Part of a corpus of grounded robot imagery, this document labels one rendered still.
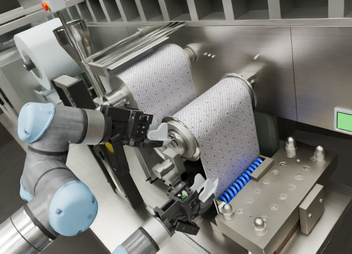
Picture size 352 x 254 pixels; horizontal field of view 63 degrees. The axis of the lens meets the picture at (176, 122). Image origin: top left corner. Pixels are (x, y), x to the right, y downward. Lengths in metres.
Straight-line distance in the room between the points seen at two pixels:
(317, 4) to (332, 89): 0.22
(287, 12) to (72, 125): 0.61
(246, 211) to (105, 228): 0.55
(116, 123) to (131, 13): 0.82
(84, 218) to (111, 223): 0.68
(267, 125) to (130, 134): 0.54
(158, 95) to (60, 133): 0.43
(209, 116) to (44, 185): 0.44
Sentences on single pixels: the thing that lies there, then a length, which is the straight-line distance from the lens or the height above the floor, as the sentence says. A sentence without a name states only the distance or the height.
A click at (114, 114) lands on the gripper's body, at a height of 1.43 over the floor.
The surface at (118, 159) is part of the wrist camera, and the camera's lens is 0.68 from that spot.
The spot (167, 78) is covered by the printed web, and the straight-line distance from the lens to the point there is 0.95.
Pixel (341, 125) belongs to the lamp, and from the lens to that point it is 0.89.
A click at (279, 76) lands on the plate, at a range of 0.90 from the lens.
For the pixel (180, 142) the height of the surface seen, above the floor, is 1.27.
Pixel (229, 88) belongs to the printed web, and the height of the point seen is 1.31.
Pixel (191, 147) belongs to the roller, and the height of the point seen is 1.25.
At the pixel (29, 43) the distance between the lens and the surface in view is 1.58.
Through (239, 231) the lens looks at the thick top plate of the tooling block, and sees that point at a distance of 0.83.
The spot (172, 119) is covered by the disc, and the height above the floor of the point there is 1.32.
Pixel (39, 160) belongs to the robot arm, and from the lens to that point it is 0.60.
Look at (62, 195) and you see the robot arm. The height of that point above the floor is 1.43.
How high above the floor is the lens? 1.70
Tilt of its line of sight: 31 degrees down
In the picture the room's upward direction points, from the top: 19 degrees counter-clockwise
